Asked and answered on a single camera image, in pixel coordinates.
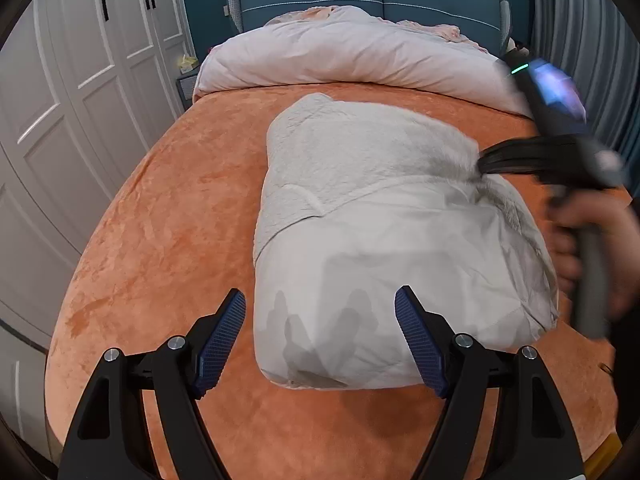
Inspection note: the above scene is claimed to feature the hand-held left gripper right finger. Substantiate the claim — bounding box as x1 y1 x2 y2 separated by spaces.
395 285 585 480

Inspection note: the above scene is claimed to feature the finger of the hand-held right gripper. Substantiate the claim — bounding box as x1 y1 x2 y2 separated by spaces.
477 137 552 178

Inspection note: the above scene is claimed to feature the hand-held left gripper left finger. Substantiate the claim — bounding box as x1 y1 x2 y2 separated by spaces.
57 288 247 480

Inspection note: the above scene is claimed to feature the white blanket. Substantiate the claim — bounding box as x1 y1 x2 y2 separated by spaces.
252 92 560 391

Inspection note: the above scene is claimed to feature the person's right hand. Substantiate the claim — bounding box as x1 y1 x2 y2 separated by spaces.
547 192 637 321

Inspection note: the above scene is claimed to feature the grey curtain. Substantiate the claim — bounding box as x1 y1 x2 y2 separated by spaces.
527 0 640 161

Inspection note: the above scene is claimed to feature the orange plush bed blanket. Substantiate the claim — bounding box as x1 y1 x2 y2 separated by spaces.
44 80 623 480

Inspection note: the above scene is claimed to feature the pink ruffled pillow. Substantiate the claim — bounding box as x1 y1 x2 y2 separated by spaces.
395 19 492 55
265 6 346 26

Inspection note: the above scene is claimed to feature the dark nightstand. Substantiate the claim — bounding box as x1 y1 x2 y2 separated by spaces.
175 72 201 112

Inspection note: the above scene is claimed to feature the white panelled wardrobe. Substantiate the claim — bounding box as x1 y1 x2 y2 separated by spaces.
0 0 201 466

